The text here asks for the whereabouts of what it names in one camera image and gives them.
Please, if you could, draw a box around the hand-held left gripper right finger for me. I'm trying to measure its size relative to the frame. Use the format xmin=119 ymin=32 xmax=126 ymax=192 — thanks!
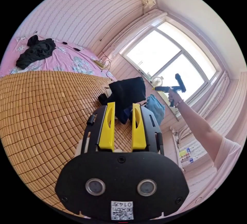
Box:
xmin=131 ymin=103 xmax=147 ymax=150

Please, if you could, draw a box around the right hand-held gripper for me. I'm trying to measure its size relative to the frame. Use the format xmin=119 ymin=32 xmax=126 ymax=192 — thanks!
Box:
xmin=152 ymin=85 xmax=183 ymax=107

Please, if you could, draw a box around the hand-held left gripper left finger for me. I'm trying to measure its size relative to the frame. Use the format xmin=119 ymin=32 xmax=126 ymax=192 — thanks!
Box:
xmin=98 ymin=102 xmax=116 ymax=150

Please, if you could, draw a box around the person's right forearm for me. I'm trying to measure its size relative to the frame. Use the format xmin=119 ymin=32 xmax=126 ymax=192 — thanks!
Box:
xmin=176 ymin=101 xmax=224 ymax=167

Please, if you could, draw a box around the person's right hand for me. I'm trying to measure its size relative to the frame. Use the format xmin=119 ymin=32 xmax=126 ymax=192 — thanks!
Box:
xmin=167 ymin=90 xmax=183 ymax=109

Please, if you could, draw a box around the small white fan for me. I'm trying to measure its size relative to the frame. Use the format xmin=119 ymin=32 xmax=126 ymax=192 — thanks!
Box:
xmin=151 ymin=76 xmax=165 ymax=87

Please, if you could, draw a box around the pile of clothes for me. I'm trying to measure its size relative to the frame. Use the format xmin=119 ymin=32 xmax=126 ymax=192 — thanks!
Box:
xmin=98 ymin=76 xmax=166 ymax=126

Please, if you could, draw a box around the window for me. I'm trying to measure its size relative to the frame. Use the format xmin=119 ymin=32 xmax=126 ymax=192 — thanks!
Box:
xmin=119 ymin=20 xmax=218 ymax=104

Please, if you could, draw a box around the bed with woven mat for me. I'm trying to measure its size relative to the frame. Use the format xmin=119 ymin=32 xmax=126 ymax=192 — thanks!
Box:
xmin=0 ymin=35 xmax=125 ymax=219

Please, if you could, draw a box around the person's body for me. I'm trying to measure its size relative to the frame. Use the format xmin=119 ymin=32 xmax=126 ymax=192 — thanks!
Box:
xmin=214 ymin=136 xmax=242 ymax=172

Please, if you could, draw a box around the black garment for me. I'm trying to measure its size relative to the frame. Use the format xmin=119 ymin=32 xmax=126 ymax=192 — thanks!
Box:
xmin=16 ymin=35 xmax=57 ymax=70

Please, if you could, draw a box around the power strip with cables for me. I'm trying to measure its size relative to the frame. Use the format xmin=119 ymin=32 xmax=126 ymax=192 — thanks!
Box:
xmin=91 ymin=55 xmax=111 ymax=72

